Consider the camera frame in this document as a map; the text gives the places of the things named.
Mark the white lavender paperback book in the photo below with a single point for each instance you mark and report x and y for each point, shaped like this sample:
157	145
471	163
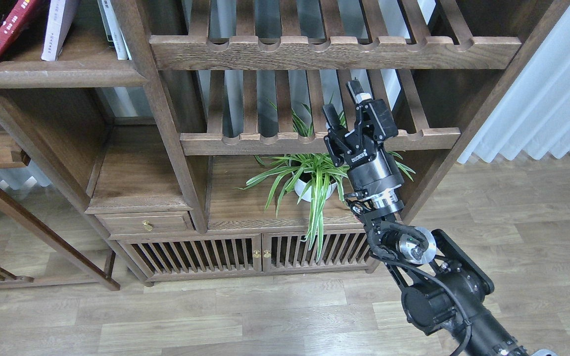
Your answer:
59	21

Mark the white pleated curtain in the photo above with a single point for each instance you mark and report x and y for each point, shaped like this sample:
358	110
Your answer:
534	115

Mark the white plant pot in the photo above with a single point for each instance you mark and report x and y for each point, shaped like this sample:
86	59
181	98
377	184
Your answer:
306	193

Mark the dark wooden bookshelf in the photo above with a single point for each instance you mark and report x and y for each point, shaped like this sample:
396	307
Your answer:
168	136

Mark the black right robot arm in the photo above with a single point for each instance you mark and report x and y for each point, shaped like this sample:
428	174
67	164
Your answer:
442	288

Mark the brass drawer knob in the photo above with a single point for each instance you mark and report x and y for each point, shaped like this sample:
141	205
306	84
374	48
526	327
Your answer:
147	226

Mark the green spider plant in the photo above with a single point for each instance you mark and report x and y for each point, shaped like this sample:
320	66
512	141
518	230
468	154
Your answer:
319	170

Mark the red paperback book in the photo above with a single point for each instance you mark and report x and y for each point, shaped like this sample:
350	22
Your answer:
23	12

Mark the white upright books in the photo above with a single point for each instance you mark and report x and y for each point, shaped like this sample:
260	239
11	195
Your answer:
112	29

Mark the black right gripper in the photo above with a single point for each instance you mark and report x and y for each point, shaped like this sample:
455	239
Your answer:
373	173

